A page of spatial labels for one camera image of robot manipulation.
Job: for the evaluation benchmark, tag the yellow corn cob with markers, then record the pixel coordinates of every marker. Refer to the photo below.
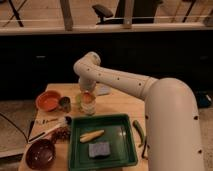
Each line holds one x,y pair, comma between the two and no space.
90,136

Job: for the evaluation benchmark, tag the white dish brush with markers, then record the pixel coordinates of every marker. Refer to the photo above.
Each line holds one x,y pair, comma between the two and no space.
64,121

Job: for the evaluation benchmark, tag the orange apple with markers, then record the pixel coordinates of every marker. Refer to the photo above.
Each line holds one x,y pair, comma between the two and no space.
87,98

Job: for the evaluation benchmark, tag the green cup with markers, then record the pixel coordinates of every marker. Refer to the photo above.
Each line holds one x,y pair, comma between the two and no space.
78,100

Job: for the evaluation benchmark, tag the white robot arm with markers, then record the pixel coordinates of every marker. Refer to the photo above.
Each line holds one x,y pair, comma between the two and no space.
171,113

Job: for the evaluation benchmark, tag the metal can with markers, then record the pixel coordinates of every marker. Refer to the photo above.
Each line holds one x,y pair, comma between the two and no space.
65,104

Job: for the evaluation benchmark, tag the dark red bowl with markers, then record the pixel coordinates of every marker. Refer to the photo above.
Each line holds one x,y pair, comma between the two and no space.
40,155

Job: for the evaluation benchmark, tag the red grapes bunch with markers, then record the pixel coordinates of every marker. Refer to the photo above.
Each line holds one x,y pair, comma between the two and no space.
62,133

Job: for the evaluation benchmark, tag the orange bowl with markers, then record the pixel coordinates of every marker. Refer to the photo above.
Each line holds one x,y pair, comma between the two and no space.
48,100

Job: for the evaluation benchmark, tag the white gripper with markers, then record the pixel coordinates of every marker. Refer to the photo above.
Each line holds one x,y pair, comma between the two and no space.
86,90

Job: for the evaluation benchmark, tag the blue sponge in tray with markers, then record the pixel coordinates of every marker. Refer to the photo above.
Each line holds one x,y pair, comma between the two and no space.
99,149

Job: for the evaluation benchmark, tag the green plastic tray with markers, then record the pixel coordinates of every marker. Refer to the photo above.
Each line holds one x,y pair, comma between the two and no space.
117,132

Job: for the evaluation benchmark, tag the green cucumber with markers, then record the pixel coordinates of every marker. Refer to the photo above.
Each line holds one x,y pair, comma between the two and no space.
139,129

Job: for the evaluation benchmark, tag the white paper cup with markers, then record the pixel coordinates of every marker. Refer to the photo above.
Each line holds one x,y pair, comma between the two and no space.
89,108

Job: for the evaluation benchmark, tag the wooden scrub brush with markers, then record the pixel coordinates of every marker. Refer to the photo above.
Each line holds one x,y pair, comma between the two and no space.
143,153

